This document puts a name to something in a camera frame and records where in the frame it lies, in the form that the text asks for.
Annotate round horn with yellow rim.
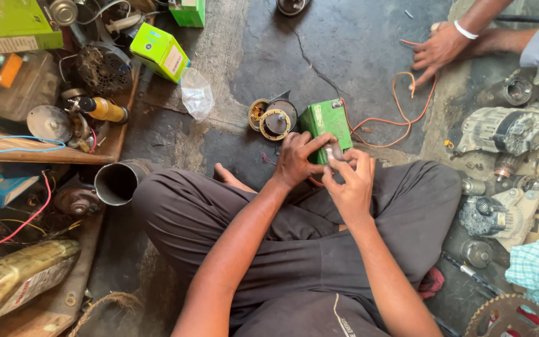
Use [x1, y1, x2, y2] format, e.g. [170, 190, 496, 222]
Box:
[259, 109, 292, 141]

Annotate white alternator with black fan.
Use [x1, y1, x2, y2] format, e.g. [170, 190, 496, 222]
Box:
[458, 187, 539, 251]

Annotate brown rope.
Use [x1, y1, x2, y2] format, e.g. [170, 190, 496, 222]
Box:
[67, 291, 142, 337]

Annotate person's left hand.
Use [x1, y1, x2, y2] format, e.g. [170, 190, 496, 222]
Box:
[273, 131, 339, 189]

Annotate grey starter motor housing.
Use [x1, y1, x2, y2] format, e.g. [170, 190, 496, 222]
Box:
[477, 69, 539, 109]

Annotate rusty brown horn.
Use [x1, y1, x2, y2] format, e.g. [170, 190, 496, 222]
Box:
[53, 184, 105, 217]

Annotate person's dark trousers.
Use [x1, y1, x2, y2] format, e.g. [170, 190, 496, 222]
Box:
[131, 159, 463, 337]

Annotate rusty chain sprocket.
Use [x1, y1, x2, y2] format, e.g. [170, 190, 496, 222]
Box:
[464, 293, 539, 337]

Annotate white bracelet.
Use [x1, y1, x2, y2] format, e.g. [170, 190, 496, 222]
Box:
[453, 20, 479, 41]

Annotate small grey metal part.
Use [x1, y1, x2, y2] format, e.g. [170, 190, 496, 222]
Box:
[326, 142, 345, 164]

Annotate dark round horn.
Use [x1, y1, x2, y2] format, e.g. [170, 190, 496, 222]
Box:
[276, 0, 313, 17]

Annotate large green cardboard box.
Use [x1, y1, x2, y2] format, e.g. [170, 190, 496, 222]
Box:
[0, 0, 65, 57]

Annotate round metal can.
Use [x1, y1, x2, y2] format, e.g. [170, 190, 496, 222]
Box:
[48, 0, 80, 27]

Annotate clear plastic container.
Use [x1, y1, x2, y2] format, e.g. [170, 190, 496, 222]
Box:
[0, 51, 63, 123]

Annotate green box with white label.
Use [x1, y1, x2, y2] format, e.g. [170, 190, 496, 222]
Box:
[168, 0, 206, 28]

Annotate orange wire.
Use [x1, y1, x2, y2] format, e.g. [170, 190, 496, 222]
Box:
[341, 39, 439, 149]

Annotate person's right hand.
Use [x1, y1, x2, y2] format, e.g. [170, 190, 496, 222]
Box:
[321, 148, 377, 226]

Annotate red wire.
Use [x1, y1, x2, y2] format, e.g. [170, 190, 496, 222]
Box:
[0, 170, 53, 258]

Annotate person's bare foot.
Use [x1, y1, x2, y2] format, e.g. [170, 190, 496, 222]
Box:
[213, 162, 257, 194]

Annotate small metal cylinder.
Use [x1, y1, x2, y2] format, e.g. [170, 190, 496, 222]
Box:
[461, 177, 487, 197]

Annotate blue wire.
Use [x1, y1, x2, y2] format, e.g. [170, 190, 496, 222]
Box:
[0, 135, 67, 158]

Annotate golden oil bottle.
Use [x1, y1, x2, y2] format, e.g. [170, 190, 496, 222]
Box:
[0, 239, 82, 326]

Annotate dark screwdriver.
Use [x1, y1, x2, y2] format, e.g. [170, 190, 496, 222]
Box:
[441, 251, 505, 297]

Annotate copper armature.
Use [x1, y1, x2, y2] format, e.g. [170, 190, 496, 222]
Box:
[493, 153, 526, 183]

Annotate green battery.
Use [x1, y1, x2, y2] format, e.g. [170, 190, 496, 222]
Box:
[298, 98, 354, 166]

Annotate grey metal pipe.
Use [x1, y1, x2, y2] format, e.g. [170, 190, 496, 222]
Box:
[94, 159, 159, 207]

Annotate white plastic syringe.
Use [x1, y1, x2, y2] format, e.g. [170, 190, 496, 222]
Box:
[105, 13, 145, 34]

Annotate grey metal disc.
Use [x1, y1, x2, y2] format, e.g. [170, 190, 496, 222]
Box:
[27, 105, 73, 144]

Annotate red rag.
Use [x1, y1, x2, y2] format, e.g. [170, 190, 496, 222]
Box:
[417, 266, 446, 300]

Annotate round black horn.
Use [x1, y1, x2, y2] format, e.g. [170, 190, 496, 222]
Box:
[267, 91, 299, 133]

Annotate yellow bottle with black cap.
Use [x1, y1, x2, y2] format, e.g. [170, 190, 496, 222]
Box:
[78, 96, 129, 124]

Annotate small green cardboard box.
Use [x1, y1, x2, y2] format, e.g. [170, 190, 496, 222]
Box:
[129, 22, 191, 84]

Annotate silver alternator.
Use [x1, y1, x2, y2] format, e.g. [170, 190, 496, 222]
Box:
[456, 104, 539, 158]

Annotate clear plastic bag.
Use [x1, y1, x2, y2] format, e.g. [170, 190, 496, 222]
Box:
[180, 67, 215, 124]

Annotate round metal solenoid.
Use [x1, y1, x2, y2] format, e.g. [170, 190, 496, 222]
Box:
[460, 239, 495, 269]

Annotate dark dirty alternator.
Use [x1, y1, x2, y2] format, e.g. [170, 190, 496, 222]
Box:
[75, 42, 134, 97]

